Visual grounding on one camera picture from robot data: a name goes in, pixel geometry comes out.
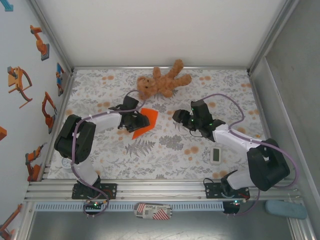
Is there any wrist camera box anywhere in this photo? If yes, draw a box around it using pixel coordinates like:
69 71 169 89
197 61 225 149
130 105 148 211
122 96 140 111
190 99 214 126

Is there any aluminium frame rail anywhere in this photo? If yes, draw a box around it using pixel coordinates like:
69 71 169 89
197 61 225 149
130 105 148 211
248 71 285 181
39 71 76 181

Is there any blue and orange wall sticker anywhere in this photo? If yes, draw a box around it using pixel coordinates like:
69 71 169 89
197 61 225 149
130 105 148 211
55 62 66 97

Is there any white digital timer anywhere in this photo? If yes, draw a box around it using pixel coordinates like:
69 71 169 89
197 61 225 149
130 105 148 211
209 146 222 166

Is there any red striped printed package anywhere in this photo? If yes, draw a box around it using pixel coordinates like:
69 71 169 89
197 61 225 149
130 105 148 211
134 201 173 221

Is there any white round analog clock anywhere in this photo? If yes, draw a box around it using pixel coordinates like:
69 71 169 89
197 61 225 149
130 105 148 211
61 157 76 171

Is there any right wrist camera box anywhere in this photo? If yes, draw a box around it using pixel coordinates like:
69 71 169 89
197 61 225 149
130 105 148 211
190 99 214 126

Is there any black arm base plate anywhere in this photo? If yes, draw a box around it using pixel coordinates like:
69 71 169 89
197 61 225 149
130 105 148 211
71 183 118 200
204 181 251 200

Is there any aluminium frame post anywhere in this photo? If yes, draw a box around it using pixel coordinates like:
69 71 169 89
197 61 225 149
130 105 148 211
28 0 76 76
246 0 301 76

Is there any white slotted cable duct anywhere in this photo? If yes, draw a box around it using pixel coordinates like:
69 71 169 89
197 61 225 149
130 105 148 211
34 201 225 211

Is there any brown teddy bear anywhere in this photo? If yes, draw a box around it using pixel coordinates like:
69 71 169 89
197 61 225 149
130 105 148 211
136 58 193 101

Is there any wide aluminium mounting rail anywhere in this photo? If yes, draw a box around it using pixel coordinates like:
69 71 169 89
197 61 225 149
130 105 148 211
23 177 305 202

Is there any floral print tablecloth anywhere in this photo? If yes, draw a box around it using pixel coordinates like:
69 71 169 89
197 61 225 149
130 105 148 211
46 67 279 180

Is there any small circuit board with LEDs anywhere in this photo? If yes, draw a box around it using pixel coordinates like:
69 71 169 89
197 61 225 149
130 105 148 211
83 200 106 209
223 199 245 207

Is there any orange paper sheet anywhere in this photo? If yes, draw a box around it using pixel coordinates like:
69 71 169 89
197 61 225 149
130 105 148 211
131 107 159 140

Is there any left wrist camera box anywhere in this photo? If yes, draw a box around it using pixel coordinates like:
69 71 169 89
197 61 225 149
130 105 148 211
122 96 140 111

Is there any orange claw gripper wall sticker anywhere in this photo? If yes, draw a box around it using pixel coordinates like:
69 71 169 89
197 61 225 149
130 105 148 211
6 66 34 109

